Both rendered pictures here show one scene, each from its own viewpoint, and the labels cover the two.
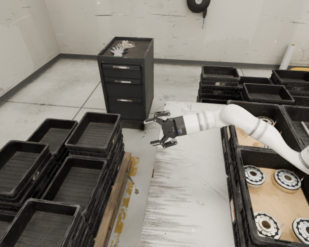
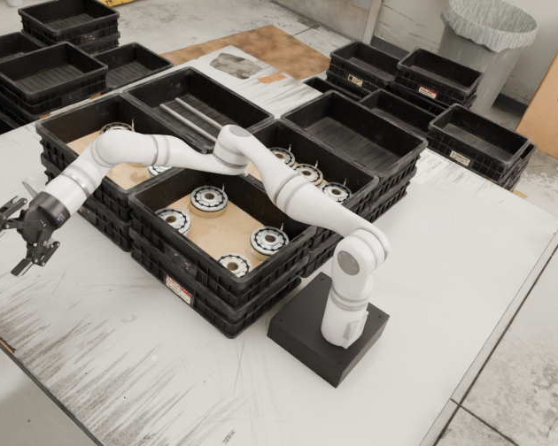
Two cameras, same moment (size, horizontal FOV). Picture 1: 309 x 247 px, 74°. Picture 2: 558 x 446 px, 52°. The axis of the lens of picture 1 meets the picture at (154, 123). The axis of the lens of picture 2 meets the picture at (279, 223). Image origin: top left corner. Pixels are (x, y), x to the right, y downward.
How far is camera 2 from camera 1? 55 cm
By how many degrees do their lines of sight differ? 50
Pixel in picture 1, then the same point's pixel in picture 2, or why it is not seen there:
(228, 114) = (115, 150)
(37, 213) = not seen: outside the picture
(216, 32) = not seen: outside the picture
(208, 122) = (93, 177)
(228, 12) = not seen: outside the picture
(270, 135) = (177, 151)
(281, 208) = (228, 238)
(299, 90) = (96, 40)
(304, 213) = (251, 226)
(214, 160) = (88, 246)
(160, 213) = (90, 383)
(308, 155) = (225, 151)
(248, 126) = (147, 152)
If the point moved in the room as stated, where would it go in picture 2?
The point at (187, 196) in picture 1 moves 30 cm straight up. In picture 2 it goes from (103, 327) to (95, 242)
